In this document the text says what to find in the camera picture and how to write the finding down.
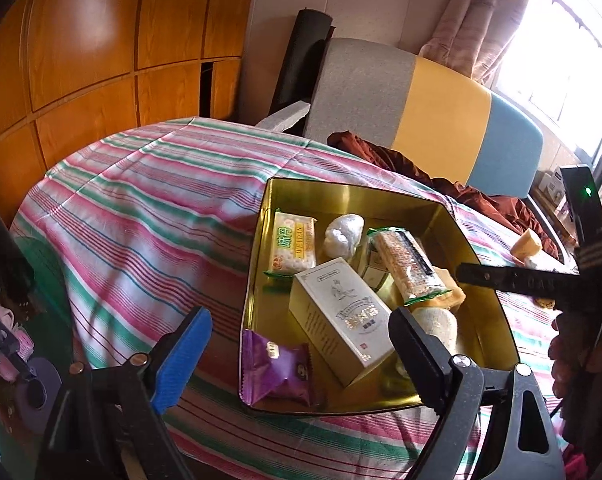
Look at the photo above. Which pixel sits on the gold tin box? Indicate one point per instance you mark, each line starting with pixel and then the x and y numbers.
pixel 416 210

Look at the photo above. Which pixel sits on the large yellow sponge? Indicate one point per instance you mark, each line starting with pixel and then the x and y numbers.
pixel 451 292

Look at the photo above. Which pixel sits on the pink green striped tablecloth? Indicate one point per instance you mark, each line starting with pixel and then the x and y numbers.
pixel 156 200

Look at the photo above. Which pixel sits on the window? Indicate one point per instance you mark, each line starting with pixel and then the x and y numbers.
pixel 556 60

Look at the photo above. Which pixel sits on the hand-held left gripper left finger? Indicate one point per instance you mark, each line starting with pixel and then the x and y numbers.
pixel 181 360

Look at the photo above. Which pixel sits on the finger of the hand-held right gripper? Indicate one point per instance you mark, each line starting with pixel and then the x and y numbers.
pixel 506 277

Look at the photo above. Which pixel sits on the person's right hand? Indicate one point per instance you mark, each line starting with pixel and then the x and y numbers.
pixel 563 355

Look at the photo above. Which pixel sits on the green edged cracker packet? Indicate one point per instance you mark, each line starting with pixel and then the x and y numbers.
pixel 406 265

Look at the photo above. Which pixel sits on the grey round object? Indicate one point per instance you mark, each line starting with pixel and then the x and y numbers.
pixel 33 395

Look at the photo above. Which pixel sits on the blue yellow grey chair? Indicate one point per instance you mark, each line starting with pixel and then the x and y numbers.
pixel 361 90

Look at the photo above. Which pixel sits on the small yellow sponge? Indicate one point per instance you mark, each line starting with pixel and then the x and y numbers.
pixel 526 244

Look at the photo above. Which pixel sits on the brown cloth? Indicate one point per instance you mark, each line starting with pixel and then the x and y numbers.
pixel 501 210

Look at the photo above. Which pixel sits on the white cardboard box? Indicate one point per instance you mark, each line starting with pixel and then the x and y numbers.
pixel 551 187

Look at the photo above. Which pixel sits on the white gold carton box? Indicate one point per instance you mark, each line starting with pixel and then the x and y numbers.
pixel 331 310

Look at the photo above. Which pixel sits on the beige curtain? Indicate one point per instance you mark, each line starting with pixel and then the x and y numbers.
pixel 476 10

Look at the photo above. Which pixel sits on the yellow white snack packet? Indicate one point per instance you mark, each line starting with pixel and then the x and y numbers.
pixel 293 245

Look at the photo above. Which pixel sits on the wooden wardrobe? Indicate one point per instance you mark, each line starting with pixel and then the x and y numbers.
pixel 81 35

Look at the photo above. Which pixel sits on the black rolled mat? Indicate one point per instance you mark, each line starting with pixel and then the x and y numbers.
pixel 301 60

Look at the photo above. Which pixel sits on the white plastic ball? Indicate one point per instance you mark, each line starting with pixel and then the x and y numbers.
pixel 343 235
pixel 536 261

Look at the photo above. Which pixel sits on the purple snack packet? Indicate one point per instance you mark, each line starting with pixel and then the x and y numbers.
pixel 276 370

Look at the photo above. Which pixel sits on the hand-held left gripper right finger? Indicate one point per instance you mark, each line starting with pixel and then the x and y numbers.
pixel 421 355

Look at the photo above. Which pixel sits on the green white small box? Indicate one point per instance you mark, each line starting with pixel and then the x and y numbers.
pixel 376 272

